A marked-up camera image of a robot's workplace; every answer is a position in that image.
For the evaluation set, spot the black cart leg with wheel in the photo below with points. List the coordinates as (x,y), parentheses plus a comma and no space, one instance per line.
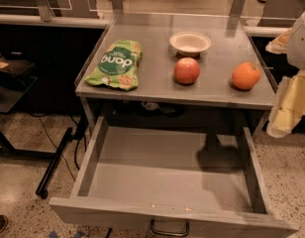
(42,189)

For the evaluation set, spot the green rice chip bag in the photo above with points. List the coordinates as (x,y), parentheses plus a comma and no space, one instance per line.
(118,66)

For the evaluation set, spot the grey open top drawer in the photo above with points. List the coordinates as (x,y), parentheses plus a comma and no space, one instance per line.
(130,176)

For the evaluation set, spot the black metal drawer handle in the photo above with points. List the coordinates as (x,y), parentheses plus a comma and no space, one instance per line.
(175,234)

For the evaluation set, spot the dark side table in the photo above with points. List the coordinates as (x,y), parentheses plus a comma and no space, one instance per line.
(12,89)

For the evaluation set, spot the white paper bowl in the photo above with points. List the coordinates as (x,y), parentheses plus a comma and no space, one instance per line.
(190,44)

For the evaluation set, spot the red apple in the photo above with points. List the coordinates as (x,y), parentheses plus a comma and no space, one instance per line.
(186,71)

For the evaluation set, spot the orange fruit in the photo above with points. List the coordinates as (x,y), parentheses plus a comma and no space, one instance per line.
(245,76)

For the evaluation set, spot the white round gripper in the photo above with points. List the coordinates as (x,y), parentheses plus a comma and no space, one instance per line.
(301,45)

